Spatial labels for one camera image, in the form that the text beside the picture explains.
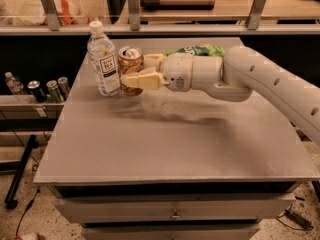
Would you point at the left metal bracket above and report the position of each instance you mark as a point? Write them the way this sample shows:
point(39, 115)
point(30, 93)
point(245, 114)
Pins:
point(52, 18)

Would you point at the right metal bracket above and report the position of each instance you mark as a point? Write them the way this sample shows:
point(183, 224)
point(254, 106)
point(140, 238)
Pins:
point(254, 17)

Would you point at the orange LaCroix can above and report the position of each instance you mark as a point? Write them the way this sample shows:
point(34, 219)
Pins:
point(130, 60)

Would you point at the middle metal bracket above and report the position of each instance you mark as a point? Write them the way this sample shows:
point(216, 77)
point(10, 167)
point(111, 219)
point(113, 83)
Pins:
point(134, 14)

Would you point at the grey drawer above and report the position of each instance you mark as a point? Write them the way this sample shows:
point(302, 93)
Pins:
point(111, 209)
point(173, 232)

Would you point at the clear plastic tea bottle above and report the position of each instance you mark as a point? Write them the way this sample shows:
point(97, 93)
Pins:
point(102, 54)

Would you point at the green can on shelf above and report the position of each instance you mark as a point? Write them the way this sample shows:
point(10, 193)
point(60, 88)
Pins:
point(54, 91)

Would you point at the green chip bag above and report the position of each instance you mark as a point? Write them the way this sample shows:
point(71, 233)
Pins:
point(200, 50)

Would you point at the upper grey drawer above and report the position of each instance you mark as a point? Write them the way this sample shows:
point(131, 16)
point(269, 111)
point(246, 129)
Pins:
point(111, 209)

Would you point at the black stand leg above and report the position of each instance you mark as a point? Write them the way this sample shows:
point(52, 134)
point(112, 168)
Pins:
point(10, 202)

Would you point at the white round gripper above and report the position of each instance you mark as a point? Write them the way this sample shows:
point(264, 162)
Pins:
point(176, 71)

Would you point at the lower grey drawer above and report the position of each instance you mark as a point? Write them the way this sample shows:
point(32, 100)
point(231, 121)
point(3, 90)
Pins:
point(173, 232)

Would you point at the dark blue can on shelf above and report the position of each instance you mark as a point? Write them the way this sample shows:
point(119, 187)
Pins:
point(37, 91)

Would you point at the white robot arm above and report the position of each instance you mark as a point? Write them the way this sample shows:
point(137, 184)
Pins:
point(233, 77)

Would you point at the metal bracket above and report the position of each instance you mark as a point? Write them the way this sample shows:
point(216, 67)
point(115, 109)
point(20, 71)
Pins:
point(254, 17)
point(134, 14)
point(52, 18)

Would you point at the black power adapter on floor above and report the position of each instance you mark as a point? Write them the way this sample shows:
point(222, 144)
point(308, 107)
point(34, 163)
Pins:
point(299, 219)

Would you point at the orange white plastic bag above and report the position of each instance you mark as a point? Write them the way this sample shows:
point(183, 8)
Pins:
point(32, 13)

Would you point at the grey can on shelf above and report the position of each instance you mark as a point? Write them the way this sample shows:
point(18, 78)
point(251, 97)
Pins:
point(64, 86)

